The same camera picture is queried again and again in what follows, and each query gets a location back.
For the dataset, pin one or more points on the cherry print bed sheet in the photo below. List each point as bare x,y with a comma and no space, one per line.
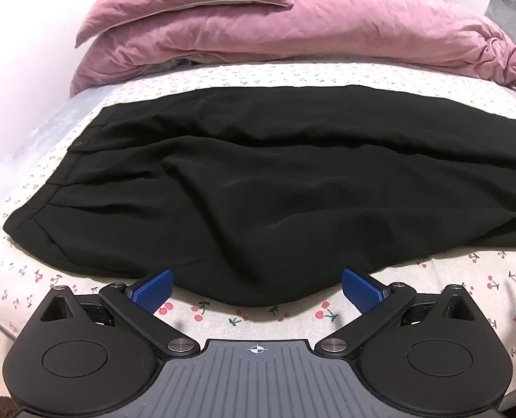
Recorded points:
293,73

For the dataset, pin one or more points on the black pants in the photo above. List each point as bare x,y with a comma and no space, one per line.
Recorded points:
258,191

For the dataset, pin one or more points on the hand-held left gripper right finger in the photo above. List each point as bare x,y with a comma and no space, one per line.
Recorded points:
361,288

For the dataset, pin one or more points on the pink duvet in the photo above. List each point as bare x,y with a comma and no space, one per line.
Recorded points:
336,26

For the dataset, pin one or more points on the light grey mattress cover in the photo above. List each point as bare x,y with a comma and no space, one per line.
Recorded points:
53,130

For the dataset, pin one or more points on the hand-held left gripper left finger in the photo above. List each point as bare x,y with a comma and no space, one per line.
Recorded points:
153,288

